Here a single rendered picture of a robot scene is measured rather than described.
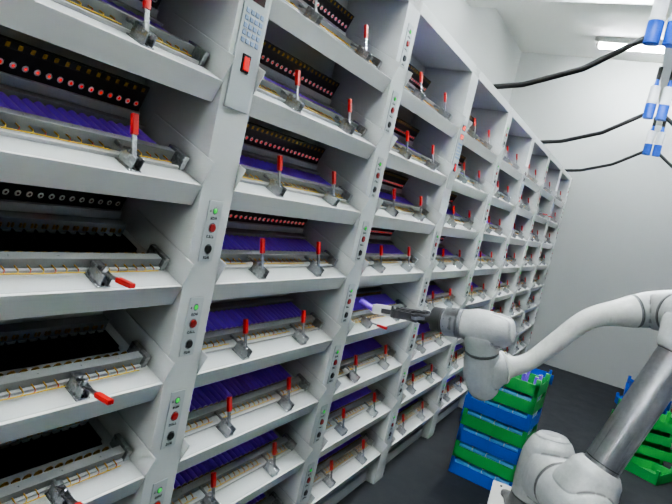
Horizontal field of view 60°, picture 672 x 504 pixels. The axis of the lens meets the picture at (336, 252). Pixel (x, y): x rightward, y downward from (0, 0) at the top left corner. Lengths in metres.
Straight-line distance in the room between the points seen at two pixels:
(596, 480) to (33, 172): 1.54
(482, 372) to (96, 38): 1.35
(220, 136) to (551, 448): 1.37
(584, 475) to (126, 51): 1.53
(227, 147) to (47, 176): 0.37
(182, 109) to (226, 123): 0.09
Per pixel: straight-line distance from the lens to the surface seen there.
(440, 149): 2.40
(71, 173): 0.94
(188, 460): 1.39
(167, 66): 1.04
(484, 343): 1.75
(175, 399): 1.25
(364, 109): 1.76
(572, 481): 1.83
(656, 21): 2.81
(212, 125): 1.13
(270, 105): 1.26
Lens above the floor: 1.17
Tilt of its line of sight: 6 degrees down
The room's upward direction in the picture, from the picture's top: 13 degrees clockwise
